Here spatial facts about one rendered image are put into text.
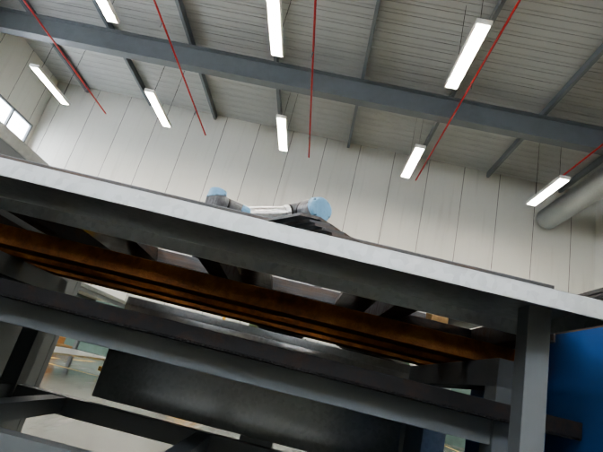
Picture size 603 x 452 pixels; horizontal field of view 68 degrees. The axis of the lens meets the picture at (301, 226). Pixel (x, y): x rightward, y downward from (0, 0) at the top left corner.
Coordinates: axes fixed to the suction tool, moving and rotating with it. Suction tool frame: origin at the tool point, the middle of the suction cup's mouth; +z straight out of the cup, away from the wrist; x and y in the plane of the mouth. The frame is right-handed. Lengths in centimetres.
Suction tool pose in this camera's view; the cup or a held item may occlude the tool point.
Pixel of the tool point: (195, 261)
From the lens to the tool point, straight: 180.8
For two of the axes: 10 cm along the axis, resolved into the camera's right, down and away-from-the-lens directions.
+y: 9.7, 2.0, -1.4
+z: -2.3, 9.2, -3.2
